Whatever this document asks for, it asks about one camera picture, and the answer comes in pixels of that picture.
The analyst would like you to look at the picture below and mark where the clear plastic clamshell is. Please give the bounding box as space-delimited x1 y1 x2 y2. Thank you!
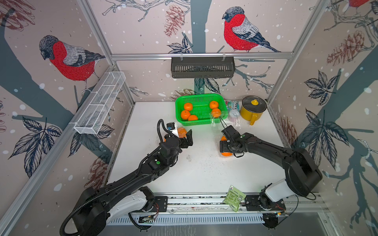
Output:
166 124 193 148
210 111 243 158

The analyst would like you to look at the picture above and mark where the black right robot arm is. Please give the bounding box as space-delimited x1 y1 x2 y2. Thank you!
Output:
219 118 322 209

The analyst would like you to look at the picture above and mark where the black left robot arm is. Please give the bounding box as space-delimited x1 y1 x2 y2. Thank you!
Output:
59 119 193 236

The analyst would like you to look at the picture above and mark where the green plastic basket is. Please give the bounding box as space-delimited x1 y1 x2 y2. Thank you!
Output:
175 93 228 126

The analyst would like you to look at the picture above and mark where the green snack packet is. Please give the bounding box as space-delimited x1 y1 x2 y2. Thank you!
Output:
225 100 240 111

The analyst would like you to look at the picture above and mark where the yellow pot with lid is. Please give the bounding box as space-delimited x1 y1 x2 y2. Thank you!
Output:
240 95 267 125

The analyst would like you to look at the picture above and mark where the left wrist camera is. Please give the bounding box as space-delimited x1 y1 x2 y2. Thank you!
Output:
166 122 179 138

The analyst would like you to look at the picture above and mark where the green sachet on rail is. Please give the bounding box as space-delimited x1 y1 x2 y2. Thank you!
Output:
223 185 246 212

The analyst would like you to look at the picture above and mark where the black wire shelf basket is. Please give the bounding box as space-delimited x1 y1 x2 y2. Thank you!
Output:
171 57 236 79

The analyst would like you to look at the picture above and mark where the white wire wall basket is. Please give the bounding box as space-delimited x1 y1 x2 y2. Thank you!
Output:
74 71 126 135

